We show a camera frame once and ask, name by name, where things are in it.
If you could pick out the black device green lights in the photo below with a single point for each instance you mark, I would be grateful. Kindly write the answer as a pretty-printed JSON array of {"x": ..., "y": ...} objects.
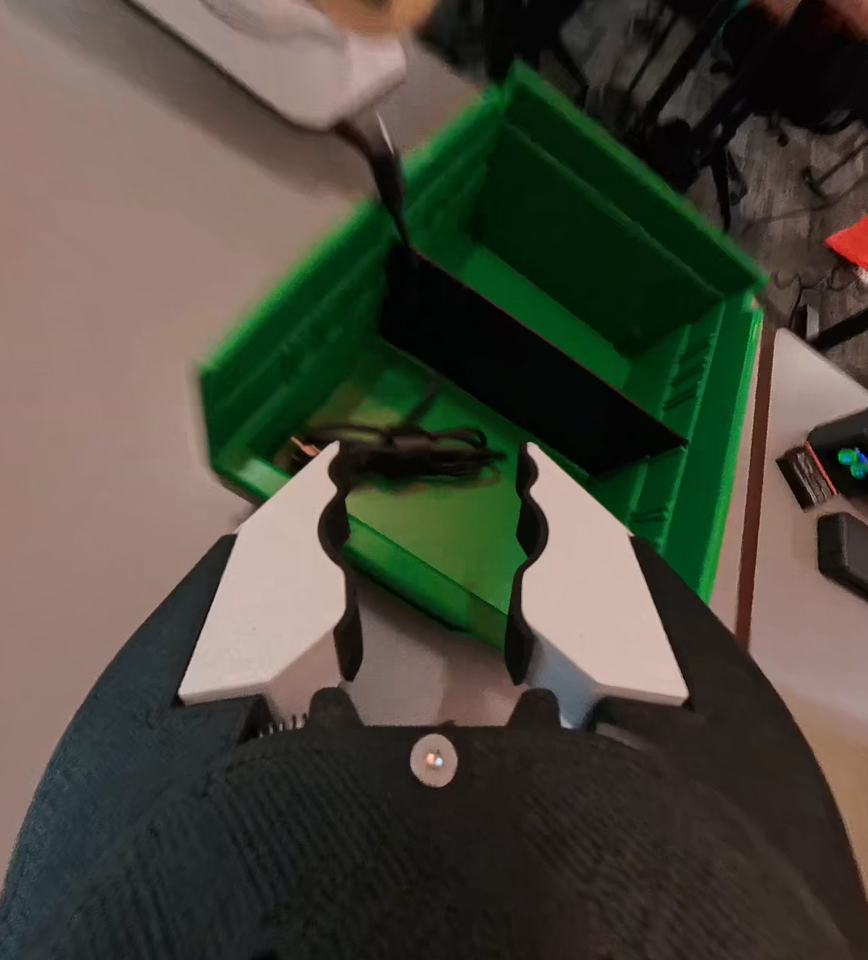
[{"x": 854, "y": 457}]

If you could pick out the instruction sheet on wooden stand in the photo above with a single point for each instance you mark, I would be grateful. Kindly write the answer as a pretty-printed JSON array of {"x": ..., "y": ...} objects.
[{"x": 291, "y": 52}]

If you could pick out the small black box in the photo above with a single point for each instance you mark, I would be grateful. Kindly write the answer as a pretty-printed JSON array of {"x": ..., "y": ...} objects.
[{"x": 805, "y": 476}]

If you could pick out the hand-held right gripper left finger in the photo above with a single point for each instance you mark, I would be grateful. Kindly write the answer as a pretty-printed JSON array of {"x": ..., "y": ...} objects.
[{"x": 269, "y": 600}]

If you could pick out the green plastic bin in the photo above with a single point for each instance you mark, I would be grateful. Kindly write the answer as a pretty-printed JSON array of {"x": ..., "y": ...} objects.
[{"x": 441, "y": 525}]

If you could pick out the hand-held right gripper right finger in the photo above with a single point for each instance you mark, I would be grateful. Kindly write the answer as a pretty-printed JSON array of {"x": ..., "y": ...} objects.
[{"x": 599, "y": 600}]

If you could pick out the black bin divider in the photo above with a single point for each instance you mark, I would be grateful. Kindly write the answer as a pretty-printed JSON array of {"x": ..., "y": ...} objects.
[{"x": 524, "y": 375}]

